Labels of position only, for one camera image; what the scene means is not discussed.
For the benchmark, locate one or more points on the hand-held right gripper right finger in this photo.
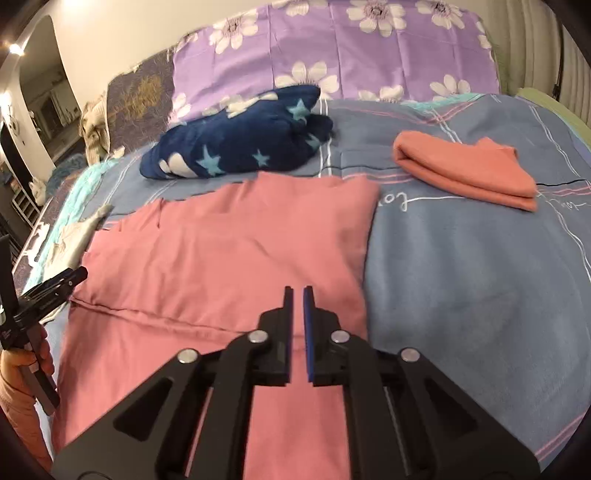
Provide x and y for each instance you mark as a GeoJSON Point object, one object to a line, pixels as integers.
{"type": "Point", "coordinates": [308, 332]}

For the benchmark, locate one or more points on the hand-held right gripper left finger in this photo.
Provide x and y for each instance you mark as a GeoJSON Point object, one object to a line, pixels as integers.
{"type": "Point", "coordinates": [287, 332]}

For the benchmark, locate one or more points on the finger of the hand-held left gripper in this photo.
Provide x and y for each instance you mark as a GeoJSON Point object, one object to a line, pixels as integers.
{"type": "Point", "coordinates": [44, 308]}
{"type": "Point", "coordinates": [64, 279]}

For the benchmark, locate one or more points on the pink garment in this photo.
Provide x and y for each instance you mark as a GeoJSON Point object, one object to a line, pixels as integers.
{"type": "Point", "coordinates": [207, 258]}

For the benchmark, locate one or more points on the person's left forearm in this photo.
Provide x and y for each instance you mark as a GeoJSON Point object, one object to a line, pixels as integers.
{"type": "Point", "coordinates": [21, 424]}

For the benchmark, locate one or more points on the person's left hand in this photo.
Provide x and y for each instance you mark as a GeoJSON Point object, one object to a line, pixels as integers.
{"type": "Point", "coordinates": [41, 357]}

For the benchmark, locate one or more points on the white grey cloth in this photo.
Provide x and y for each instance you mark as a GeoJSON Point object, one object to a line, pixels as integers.
{"type": "Point", "coordinates": [69, 240]}

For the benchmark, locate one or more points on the white shelf unit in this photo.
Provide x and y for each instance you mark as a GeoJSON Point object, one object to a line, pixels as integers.
{"type": "Point", "coordinates": [25, 205]}

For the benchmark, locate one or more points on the turquoise knitted blanket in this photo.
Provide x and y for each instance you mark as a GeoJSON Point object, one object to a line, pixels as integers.
{"type": "Point", "coordinates": [85, 184]}

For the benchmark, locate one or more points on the beige crumpled cloth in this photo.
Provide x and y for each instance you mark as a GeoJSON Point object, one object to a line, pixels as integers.
{"type": "Point", "coordinates": [94, 129]}

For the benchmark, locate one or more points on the blue-grey striped bed cover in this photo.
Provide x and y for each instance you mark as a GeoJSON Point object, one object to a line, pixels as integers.
{"type": "Point", "coordinates": [461, 277]}

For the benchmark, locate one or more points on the arched doorway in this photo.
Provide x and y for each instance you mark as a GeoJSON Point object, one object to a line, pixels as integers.
{"type": "Point", "coordinates": [44, 92]}

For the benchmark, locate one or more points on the grey gold patterned pillow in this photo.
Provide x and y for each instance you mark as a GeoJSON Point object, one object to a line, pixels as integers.
{"type": "Point", "coordinates": [138, 101]}

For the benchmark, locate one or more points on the navy star fleece blanket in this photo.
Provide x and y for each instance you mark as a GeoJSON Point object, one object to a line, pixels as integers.
{"type": "Point", "coordinates": [240, 138]}

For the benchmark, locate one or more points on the small folded pink cloth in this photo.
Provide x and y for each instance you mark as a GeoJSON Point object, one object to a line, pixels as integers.
{"type": "Point", "coordinates": [466, 168]}

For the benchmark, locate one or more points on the ceiling light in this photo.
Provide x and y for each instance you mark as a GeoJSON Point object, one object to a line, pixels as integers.
{"type": "Point", "coordinates": [16, 48]}

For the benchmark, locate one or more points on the purple floral pillow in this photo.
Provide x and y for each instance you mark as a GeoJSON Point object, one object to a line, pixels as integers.
{"type": "Point", "coordinates": [351, 50]}

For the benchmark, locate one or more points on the beige curtain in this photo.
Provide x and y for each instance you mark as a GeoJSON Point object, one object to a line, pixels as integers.
{"type": "Point", "coordinates": [531, 50]}

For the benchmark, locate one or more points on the black floor lamp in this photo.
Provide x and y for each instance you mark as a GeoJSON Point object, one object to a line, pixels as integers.
{"type": "Point", "coordinates": [558, 60]}

